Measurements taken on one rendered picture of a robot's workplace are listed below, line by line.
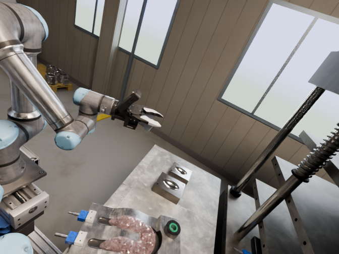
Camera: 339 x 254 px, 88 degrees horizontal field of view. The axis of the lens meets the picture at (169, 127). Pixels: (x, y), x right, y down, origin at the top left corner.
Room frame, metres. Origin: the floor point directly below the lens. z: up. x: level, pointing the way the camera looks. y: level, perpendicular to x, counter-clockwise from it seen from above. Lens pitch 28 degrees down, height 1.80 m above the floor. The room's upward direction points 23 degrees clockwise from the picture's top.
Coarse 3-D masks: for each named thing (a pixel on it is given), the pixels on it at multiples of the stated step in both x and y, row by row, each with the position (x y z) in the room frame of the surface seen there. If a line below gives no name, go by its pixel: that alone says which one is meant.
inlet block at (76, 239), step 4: (72, 232) 0.42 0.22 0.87; (76, 232) 0.42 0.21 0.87; (80, 232) 0.42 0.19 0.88; (84, 232) 0.43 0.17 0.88; (60, 236) 0.39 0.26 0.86; (64, 236) 0.39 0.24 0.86; (68, 236) 0.40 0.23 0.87; (72, 236) 0.40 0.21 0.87; (76, 236) 0.41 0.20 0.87; (80, 236) 0.41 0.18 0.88; (84, 236) 0.41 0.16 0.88; (68, 240) 0.38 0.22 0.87; (72, 240) 0.39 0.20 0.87; (76, 240) 0.39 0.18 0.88; (80, 240) 0.40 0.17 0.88; (84, 240) 0.41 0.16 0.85; (76, 244) 0.38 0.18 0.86; (80, 244) 0.39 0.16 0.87
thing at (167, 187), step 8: (160, 176) 0.97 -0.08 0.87; (168, 176) 1.00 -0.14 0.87; (160, 184) 0.89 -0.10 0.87; (168, 184) 0.95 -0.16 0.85; (176, 184) 0.96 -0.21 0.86; (184, 184) 0.98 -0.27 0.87; (160, 192) 0.87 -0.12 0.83; (168, 192) 0.86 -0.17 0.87; (176, 192) 0.89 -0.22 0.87; (168, 200) 0.85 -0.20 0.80; (176, 200) 0.85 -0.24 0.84
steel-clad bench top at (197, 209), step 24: (144, 168) 1.05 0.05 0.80; (168, 168) 1.16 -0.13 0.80; (192, 168) 1.29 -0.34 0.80; (120, 192) 0.76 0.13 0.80; (144, 192) 0.84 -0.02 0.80; (192, 192) 1.02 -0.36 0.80; (216, 192) 1.13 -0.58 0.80; (168, 216) 0.74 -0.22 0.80; (192, 216) 0.81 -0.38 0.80; (216, 216) 0.89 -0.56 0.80; (192, 240) 0.65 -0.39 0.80
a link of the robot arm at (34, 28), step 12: (24, 12) 0.57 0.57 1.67; (36, 12) 0.63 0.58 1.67; (24, 24) 0.54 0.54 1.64; (36, 24) 0.59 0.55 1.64; (24, 36) 0.54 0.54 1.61; (36, 36) 0.59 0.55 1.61; (24, 48) 0.55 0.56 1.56; (36, 48) 0.59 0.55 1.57; (36, 60) 0.61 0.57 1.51; (12, 84) 0.54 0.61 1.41; (12, 96) 0.55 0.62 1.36; (24, 96) 0.56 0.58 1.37; (12, 108) 0.55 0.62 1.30; (24, 108) 0.56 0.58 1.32; (12, 120) 0.53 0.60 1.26; (24, 120) 0.54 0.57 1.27; (36, 120) 0.58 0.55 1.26; (36, 132) 0.58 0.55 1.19
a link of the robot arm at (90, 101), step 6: (78, 90) 0.60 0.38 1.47; (84, 90) 0.61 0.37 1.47; (90, 90) 0.63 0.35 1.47; (78, 96) 0.59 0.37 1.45; (84, 96) 0.59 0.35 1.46; (90, 96) 0.60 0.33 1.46; (96, 96) 0.61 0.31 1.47; (102, 96) 0.63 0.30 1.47; (78, 102) 0.58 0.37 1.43; (84, 102) 0.59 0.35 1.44; (90, 102) 0.59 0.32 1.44; (96, 102) 0.60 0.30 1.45; (84, 108) 0.59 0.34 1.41; (90, 108) 0.60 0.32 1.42; (96, 108) 0.60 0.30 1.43
